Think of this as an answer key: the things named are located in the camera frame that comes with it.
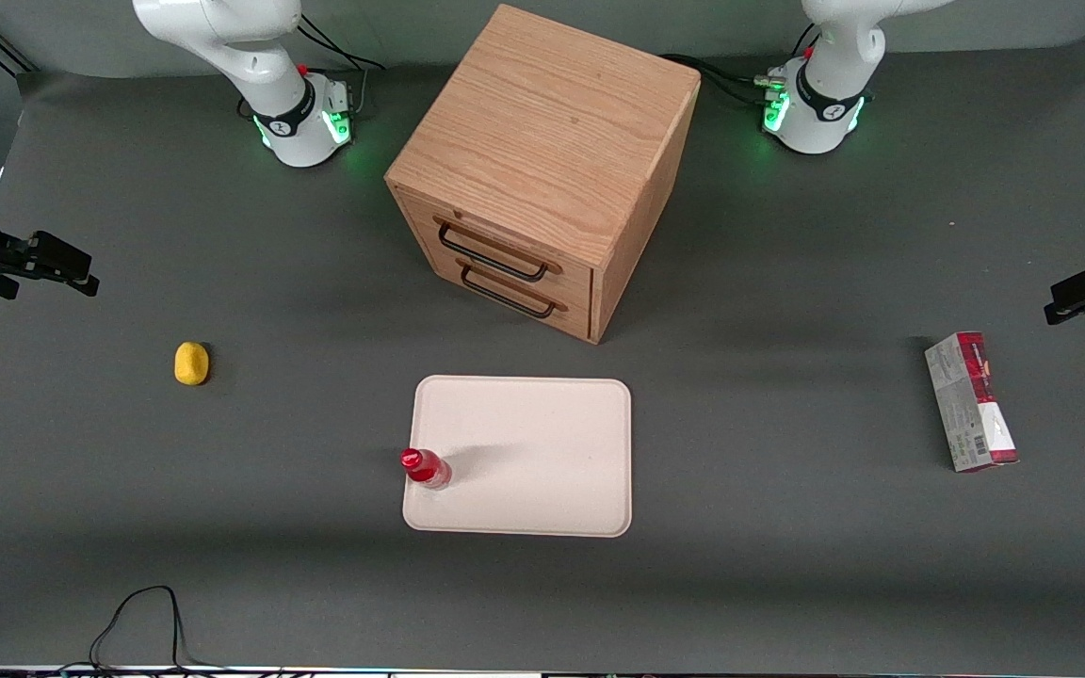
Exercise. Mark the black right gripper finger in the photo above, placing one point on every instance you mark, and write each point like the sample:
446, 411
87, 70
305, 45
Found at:
60, 252
79, 282

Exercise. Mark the red coke bottle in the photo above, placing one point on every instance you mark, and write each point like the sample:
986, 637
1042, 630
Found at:
428, 471

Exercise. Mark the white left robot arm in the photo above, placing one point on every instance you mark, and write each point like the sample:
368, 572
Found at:
825, 122

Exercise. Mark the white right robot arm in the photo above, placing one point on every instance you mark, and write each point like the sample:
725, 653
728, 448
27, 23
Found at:
290, 132

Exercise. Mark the cream plastic tray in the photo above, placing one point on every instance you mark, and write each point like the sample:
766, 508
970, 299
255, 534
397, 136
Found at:
542, 452

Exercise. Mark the grey and red carton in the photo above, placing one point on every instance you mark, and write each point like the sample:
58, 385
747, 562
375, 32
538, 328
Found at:
971, 405

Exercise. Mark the yellow lemon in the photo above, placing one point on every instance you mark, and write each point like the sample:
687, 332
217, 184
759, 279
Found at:
191, 364

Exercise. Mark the wooden drawer front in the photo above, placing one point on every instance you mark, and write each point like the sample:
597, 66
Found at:
575, 281
575, 322

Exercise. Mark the wooden drawer cabinet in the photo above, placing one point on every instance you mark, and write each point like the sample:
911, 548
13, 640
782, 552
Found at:
542, 122

